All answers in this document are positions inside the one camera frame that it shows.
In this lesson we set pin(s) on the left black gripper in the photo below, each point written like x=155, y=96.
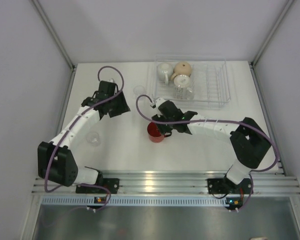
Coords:
x=123, y=108

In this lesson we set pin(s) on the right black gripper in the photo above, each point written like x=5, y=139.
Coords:
x=163, y=129

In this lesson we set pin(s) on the red mug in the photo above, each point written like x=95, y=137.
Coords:
x=154, y=134

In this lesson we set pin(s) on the floral mug orange inside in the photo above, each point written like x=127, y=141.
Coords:
x=183, y=89

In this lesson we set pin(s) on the white speckled mug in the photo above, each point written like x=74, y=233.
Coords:
x=164, y=71

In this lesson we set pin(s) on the beige ceramic mug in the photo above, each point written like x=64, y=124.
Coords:
x=181, y=68

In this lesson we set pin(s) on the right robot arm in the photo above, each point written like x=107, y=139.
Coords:
x=250, y=144

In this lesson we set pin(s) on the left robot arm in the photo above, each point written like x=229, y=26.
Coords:
x=56, y=161

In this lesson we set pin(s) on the clear glass near rack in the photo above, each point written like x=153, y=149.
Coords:
x=138, y=90

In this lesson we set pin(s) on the clear glass left side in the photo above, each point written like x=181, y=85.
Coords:
x=93, y=138

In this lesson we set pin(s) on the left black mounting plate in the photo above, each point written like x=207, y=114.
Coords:
x=112, y=184

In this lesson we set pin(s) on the black mounting plate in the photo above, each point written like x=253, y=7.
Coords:
x=217, y=186
x=112, y=184

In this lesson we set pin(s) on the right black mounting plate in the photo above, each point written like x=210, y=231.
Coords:
x=217, y=186

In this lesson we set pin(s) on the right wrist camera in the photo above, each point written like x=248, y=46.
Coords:
x=156, y=103

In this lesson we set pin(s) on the clear wire dish rack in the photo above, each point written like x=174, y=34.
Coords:
x=209, y=81

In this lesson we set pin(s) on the perforated cable duct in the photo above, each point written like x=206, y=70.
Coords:
x=138, y=201

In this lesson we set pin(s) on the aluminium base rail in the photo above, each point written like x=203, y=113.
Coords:
x=195, y=183

